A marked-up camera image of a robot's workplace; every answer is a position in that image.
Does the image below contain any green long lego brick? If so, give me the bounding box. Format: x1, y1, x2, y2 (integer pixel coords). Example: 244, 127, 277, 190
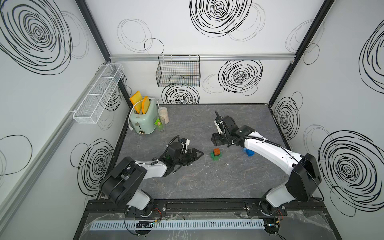
211, 152, 222, 161

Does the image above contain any clear spice jar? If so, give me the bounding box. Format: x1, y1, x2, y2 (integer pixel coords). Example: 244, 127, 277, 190
158, 107, 170, 124

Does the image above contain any green snack packet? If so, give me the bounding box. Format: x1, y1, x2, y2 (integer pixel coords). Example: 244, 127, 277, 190
155, 118, 163, 127

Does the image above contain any toy bread slice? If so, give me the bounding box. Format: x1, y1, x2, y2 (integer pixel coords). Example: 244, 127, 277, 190
142, 97, 151, 115
130, 91, 143, 114

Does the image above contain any orange small lego brick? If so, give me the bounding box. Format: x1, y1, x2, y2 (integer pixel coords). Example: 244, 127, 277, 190
213, 149, 221, 156

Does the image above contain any right toy bread slice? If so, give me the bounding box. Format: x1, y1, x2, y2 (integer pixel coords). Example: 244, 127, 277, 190
142, 97, 151, 115

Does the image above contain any left toy bread slice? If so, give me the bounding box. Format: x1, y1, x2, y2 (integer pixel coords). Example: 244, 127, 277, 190
130, 91, 143, 114

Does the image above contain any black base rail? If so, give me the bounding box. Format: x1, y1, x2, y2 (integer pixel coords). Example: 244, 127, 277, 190
82, 198, 326, 219

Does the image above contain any clear drinking glass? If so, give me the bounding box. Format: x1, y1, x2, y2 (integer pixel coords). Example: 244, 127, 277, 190
155, 117, 166, 133

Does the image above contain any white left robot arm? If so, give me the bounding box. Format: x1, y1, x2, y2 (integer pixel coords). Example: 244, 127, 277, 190
100, 139, 204, 216

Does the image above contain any white slotted cable duct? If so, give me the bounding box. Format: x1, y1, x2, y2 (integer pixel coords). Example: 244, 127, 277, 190
90, 219, 266, 231

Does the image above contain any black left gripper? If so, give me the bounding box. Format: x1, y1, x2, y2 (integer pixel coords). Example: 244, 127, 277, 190
172, 148, 203, 167

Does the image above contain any light blue long lego brick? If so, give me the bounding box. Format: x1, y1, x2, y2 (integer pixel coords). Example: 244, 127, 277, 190
243, 148, 255, 157

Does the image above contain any white toaster power cable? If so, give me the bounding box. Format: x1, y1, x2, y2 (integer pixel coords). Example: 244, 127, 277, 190
128, 97, 160, 131

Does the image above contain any mint green toaster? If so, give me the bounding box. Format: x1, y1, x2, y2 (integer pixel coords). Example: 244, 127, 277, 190
129, 98, 160, 135

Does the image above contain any black wire basket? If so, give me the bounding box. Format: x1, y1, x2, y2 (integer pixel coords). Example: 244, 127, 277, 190
156, 55, 201, 88

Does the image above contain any white mesh wall shelf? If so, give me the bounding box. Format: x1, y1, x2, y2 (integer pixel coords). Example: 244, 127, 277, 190
73, 63, 124, 125

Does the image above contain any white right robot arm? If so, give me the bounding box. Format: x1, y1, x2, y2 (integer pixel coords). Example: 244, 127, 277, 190
212, 112, 322, 215

